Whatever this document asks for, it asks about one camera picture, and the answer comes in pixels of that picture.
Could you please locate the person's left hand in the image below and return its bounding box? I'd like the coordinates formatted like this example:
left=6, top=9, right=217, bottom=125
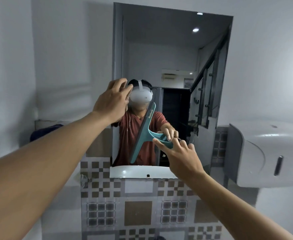
left=92, top=78, right=134, bottom=124

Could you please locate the person's right hand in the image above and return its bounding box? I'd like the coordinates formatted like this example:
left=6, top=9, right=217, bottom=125
left=152, top=138, right=206, bottom=180

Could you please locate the teal window squeegee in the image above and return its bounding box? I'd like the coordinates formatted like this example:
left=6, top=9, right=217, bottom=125
left=129, top=102, right=174, bottom=165

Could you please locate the person's left forearm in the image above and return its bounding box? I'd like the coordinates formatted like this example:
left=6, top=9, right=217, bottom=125
left=0, top=111, right=112, bottom=240

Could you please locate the person's right forearm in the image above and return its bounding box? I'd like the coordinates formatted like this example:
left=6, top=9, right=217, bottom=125
left=171, top=170, right=293, bottom=240

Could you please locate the white paper towel dispenser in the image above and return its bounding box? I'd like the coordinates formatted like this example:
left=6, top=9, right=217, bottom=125
left=224, top=121, right=293, bottom=188

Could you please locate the dark blue cloth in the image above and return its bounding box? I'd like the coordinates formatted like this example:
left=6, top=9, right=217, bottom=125
left=30, top=124, right=64, bottom=142

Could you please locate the wall mirror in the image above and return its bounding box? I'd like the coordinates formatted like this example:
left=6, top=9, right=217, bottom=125
left=110, top=2, right=234, bottom=179

